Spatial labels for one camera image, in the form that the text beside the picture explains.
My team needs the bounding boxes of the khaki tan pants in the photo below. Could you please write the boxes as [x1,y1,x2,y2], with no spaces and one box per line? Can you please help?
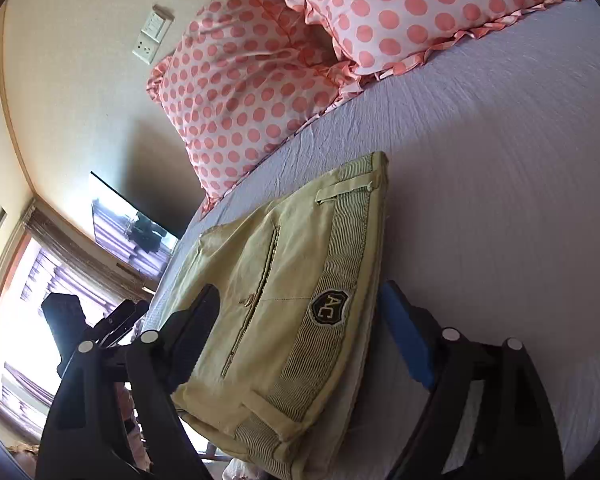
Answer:
[148,152,388,479]

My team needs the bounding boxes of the brown window curtain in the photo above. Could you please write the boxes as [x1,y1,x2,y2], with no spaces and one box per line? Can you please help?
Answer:
[22,197,151,302]

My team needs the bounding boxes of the lavender bed sheet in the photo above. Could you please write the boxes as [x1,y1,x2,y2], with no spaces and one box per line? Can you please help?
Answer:
[146,0,600,472]

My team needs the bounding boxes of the large pink polka-dot pillow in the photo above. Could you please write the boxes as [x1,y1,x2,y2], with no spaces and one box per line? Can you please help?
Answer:
[146,0,362,214]

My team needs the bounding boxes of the black framed wall mirror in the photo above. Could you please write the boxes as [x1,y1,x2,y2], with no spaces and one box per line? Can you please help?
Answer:
[90,172,180,282]

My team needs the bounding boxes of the white wall power socket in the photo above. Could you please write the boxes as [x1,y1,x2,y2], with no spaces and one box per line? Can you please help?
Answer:
[132,32,159,65]

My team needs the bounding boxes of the white wall light switch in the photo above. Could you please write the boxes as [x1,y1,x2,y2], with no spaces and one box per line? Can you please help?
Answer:
[140,6,173,44]

